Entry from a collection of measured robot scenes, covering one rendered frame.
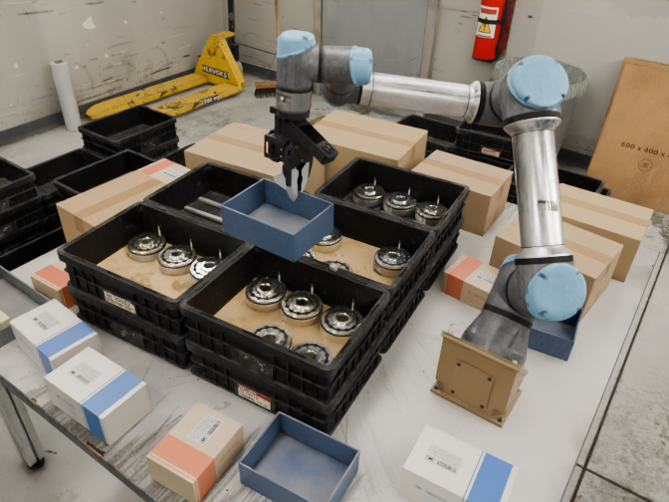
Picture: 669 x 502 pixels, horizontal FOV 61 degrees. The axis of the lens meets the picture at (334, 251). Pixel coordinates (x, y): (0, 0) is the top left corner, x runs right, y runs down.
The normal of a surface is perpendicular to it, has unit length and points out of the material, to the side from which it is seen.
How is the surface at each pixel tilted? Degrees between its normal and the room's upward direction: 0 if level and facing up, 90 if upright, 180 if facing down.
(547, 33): 90
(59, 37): 90
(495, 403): 90
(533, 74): 45
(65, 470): 0
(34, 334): 0
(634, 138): 77
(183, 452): 0
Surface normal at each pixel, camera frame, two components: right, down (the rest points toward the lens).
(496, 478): 0.04, -0.82
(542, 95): 0.07, -0.15
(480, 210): -0.55, 0.47
